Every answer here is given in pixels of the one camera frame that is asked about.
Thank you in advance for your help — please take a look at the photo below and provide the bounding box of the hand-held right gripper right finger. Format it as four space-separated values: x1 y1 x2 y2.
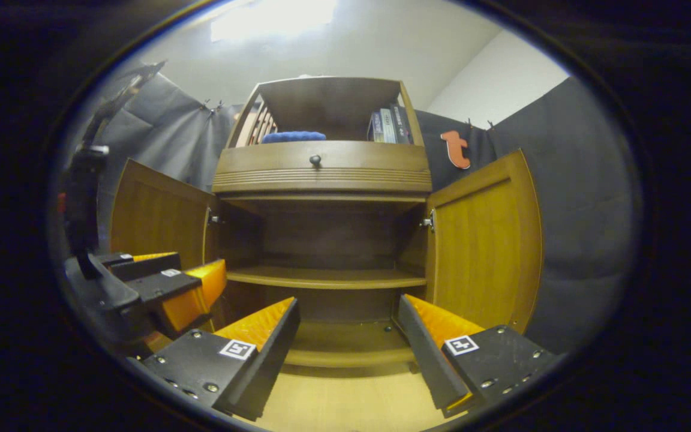
398 293 562 419

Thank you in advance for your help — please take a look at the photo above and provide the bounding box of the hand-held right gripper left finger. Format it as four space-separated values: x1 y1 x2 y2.
140 296 301 422

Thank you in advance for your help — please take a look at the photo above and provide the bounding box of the wooden shoe cabinet door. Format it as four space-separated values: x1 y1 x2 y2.
110 158 220 334
425 148 544 335

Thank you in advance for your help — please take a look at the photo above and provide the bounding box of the wooden inner shelf board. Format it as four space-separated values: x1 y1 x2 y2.
227 267 428 290

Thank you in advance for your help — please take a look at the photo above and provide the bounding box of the blue folded towel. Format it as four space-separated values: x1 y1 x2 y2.
260 131 327 145

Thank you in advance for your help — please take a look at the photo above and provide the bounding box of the wooden drawer with black knob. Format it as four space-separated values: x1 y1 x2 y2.
214 141 432 176

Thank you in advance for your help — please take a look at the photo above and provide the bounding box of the black backdrop cloth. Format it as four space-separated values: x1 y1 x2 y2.
52 60 644 355

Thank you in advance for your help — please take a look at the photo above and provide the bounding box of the black shelf book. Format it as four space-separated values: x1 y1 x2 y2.
390 105 413 145

